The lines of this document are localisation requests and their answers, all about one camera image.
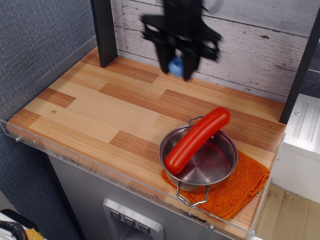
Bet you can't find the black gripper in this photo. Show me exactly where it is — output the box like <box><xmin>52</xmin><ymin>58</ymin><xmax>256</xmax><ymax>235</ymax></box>
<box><xmin>141</xmin><ymin>0</ymin><xmax>222</xmax><ymax>81</ymax></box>

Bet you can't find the blue and grey toy spoon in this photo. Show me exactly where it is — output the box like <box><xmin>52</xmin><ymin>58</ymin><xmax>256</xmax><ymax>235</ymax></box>
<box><xmin>168</xmin><ymin>56</ymin><xmax>184</xmax><ymax>77</ymax></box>

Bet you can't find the red toy sausage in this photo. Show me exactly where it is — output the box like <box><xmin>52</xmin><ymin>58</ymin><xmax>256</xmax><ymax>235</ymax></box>
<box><xmin>164</xmin><ymin>107</ymin><xmax>231</xmax><ymax>175</ymax></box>

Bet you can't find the orange knitted cloth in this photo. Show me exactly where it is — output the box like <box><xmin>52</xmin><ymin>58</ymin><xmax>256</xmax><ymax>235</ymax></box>
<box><xmin>160</xmin><ymin>149</ymin><xmax>271</xmax><ymax>221</ymax></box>

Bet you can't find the silver toy fridge cabinet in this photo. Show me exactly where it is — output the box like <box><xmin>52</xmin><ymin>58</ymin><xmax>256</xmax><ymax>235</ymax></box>
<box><xmin>46</xmin><ymin>153</ymin><xmax>226</xmax><ymax>240</ymax></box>

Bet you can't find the white toy sink unit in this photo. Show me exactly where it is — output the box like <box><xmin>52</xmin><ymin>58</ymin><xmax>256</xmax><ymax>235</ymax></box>
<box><xmin>271</xmin><ymin>94</ymin><xmax>320</xmax><ymax>203</ymax></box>

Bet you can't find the grey dispenser button panel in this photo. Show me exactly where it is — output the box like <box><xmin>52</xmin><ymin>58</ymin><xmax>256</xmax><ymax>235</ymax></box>
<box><xmin>103</xmin><ymin>197</ymin><xmax>165</xmax><ymax>240</ymax></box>

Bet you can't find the steel pot with handles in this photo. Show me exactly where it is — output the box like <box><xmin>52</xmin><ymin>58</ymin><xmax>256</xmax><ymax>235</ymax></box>
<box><xmin>164</xmin><ymin>130</ymin><xmax>238</xmax><ymax>207</ymax></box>

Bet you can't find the black right vertical post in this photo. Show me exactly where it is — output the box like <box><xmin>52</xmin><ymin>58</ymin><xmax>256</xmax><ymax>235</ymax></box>
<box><xmin>279</xmin><ymin>9</ymin><xmax>320</xmax><ymax>124</ymax></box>

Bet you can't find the clear acrylic guard rail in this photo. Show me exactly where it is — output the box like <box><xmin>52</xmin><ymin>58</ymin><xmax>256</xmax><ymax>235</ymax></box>
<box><xmin>0</xmin><ymin>34</ymin><xmax>288</xmax><ymax>240</ymax></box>

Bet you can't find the black braided cable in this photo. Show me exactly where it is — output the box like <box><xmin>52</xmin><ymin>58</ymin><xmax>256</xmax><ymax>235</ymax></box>
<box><xmin>0</xmin><ymin>220</ymin><xmax>29</xmax><ymax>240</ymax></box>

